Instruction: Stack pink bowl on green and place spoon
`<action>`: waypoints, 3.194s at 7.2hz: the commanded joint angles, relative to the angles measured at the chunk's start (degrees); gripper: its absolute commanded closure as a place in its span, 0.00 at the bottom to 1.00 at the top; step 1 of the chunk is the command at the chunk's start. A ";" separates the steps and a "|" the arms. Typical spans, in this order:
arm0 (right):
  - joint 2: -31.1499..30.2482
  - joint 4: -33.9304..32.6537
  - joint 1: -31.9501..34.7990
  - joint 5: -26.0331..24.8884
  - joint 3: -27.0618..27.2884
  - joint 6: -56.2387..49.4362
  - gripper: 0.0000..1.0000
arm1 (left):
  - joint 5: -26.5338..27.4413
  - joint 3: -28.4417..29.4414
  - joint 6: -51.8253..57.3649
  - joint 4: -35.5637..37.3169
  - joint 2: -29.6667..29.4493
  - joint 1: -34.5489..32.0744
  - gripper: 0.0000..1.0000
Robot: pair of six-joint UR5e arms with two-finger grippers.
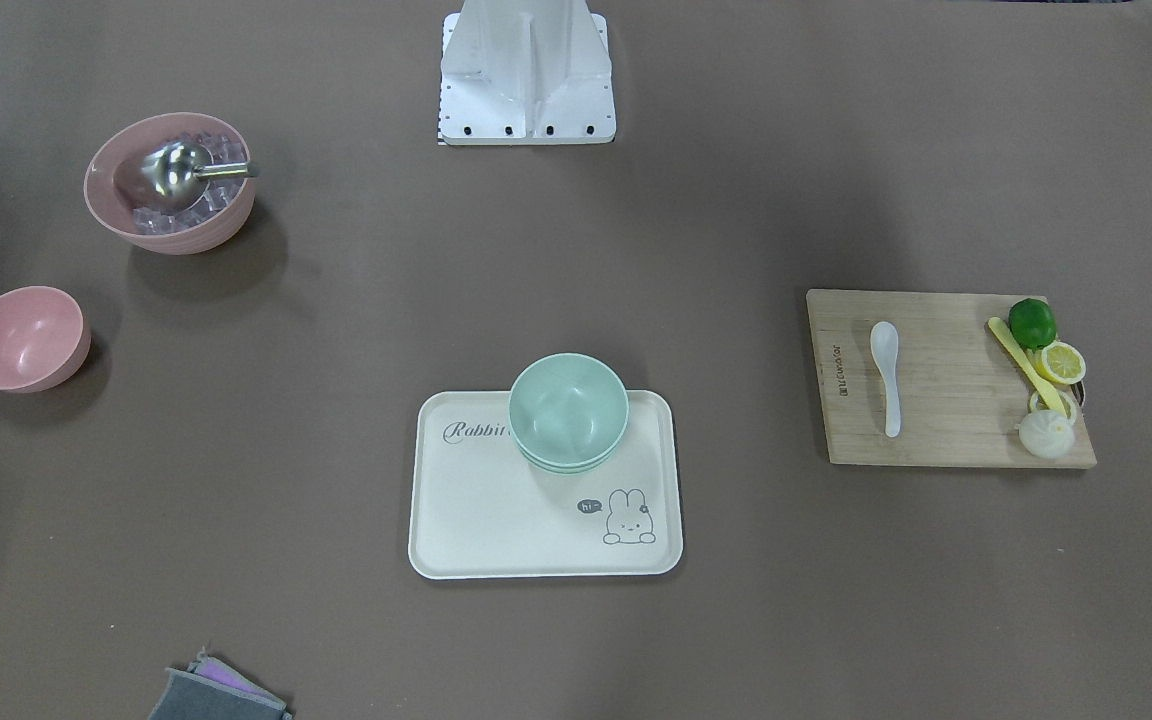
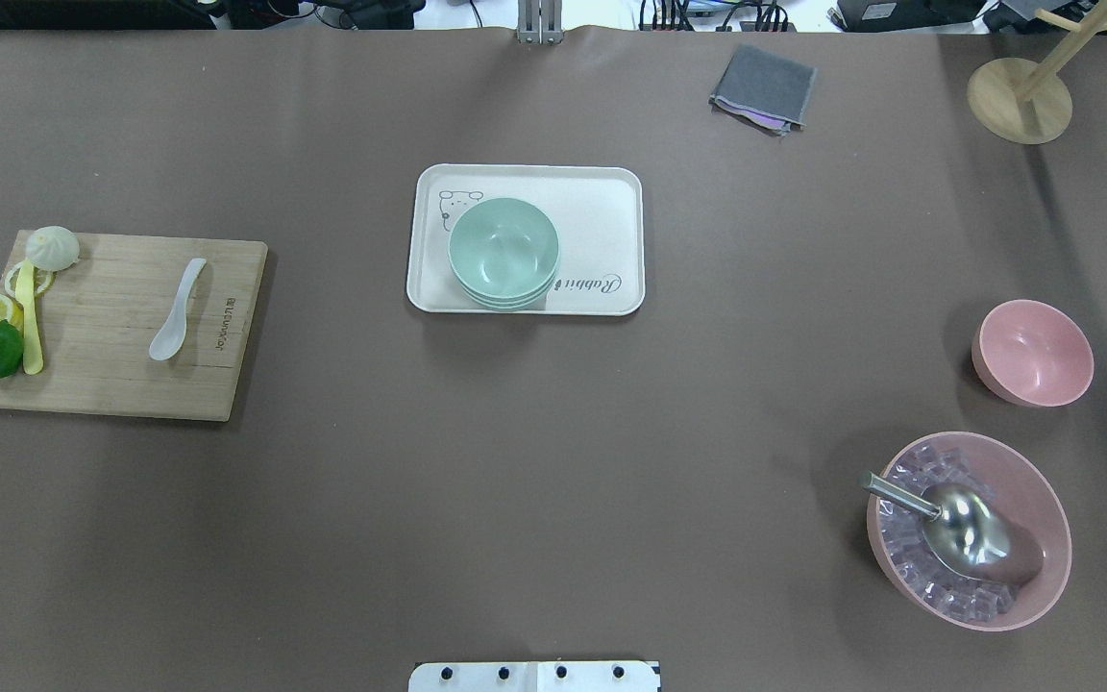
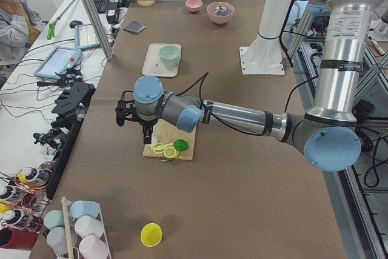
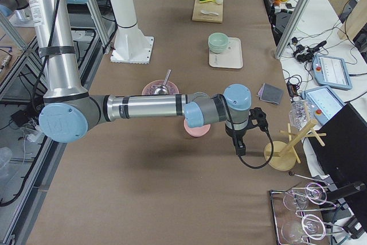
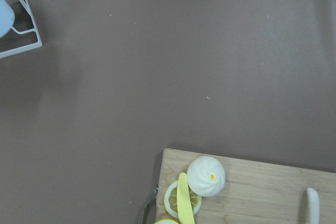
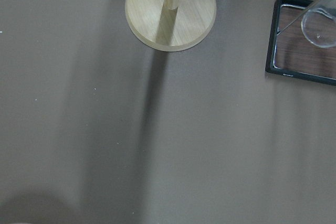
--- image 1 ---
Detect large pink bowl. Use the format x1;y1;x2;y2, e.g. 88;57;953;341
83;111;255;255

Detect lemon half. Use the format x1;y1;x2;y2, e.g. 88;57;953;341
1030;341;1087;386

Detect purple cleaning cloth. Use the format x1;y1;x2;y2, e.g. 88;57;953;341
187;647;293;719

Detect cream rabbit tray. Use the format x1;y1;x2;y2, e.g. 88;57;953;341
408;389;684;579

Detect clear ice cubes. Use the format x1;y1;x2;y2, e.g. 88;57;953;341
116;132;250;234

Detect metal ice scoop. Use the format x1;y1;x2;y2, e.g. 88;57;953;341
122;141;259;214

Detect green bowl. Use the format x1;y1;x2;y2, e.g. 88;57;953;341
515;442;620;475
507;354;630;462

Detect white garlic bulb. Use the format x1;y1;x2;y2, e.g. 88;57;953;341
1018;409;1076;460

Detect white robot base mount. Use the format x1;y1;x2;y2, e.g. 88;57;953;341
435;1;617;146

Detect white ceramic spoon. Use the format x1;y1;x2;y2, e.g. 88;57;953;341
870;323;902;438

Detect bottom green bowl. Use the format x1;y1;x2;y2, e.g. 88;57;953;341
515;442;620;475

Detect top green bowl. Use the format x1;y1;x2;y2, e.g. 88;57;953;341
507;354;630;462

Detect wooden cutting board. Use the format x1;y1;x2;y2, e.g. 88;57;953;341
806;290;1097;470

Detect small pink bowl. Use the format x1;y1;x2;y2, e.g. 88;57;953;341
0;286;91;393

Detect lemon slice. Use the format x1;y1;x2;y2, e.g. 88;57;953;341
1028;389;1082;420

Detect green lime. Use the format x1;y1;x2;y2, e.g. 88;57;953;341
1007;297;1059;350

